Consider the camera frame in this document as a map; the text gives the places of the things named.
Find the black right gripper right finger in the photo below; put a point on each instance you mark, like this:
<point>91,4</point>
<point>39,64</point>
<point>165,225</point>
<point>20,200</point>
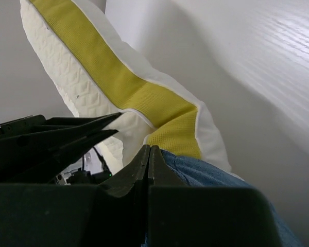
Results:
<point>168,204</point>

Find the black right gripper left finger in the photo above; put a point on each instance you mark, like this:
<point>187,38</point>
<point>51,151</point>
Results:
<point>124,201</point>

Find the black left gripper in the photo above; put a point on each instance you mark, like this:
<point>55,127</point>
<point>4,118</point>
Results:
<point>34,149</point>

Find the blue fabric pillowcase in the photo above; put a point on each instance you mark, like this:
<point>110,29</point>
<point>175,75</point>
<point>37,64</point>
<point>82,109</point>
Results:
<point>197,173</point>

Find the cream yellow foam pillow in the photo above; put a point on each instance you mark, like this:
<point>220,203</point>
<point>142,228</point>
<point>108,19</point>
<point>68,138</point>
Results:
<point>96,74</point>

